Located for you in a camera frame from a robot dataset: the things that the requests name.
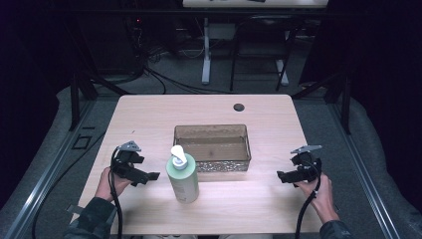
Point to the black metal stand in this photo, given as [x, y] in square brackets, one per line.
[78, 83]
[338, 89]

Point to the person's left hand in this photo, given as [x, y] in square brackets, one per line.
[107, 186]

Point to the green pump bottle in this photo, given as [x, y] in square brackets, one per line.
[182, 179]

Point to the clear brown plastic bin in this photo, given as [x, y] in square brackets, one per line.
[212, 147]

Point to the person's right hand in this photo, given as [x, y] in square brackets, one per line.
[320, 195]

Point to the white desk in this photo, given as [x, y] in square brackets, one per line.
[255, 20]

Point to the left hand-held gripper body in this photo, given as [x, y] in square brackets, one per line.
[127, 162]

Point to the black chair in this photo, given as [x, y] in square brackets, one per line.
[262, 49]

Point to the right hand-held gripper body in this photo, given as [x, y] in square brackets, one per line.
[307, 164]

